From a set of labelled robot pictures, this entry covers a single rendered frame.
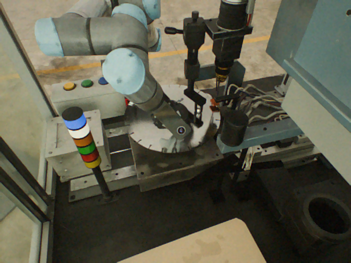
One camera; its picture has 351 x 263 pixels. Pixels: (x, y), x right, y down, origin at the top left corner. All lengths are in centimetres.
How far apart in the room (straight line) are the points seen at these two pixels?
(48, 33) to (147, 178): 50
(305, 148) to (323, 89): 64
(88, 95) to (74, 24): 54
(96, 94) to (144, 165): 39
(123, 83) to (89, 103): 64
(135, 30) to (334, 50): 34
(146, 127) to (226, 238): 43
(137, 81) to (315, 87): 29
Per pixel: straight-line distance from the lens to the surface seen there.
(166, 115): 61
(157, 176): 83
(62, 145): 91
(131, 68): 46
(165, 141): 77
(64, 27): 57
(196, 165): 85
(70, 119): 59
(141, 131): 80
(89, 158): 69
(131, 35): 53
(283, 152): 96
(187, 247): 83
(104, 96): 108
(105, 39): 54
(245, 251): 85
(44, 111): 103
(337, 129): 42
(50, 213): 95
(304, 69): 42
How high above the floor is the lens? 155
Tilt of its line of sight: 47 degrees down
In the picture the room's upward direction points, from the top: straight up
